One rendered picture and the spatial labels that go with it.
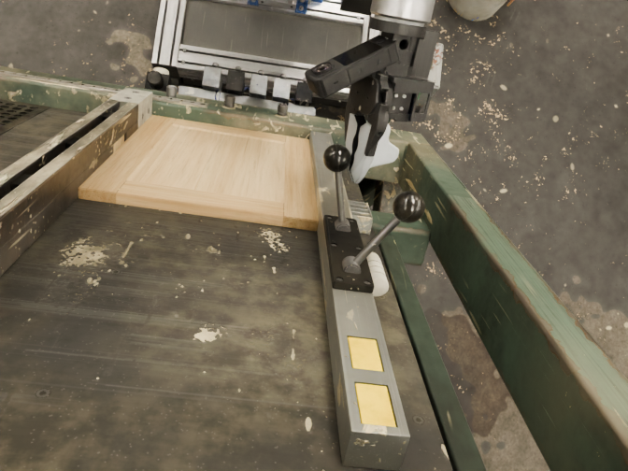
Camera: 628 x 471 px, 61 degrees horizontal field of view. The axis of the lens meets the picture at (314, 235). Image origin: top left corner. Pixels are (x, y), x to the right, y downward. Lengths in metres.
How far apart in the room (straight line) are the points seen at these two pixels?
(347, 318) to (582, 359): 0.25
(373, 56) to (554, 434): 0.47
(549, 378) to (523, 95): 2.04
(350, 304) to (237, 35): 1.66
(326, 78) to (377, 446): 0.41
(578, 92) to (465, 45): 0.55
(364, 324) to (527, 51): 2.21
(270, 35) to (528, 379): 1.73
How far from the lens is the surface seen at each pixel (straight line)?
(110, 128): 1.03
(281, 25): 2.19
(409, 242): 1.06
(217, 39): 2.16
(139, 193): 0.88
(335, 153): 0.72
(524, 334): 0.71
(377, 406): 0.49
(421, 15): 0.70
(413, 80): 0.71
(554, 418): 0.65
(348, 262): 0.66
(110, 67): 2.39
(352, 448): 0.48
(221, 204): 0.87
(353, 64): 0.68
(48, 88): 1.41
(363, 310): 0.61
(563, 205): 2.57
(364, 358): 0.54
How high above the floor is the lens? 2.15
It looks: 81 degrees down
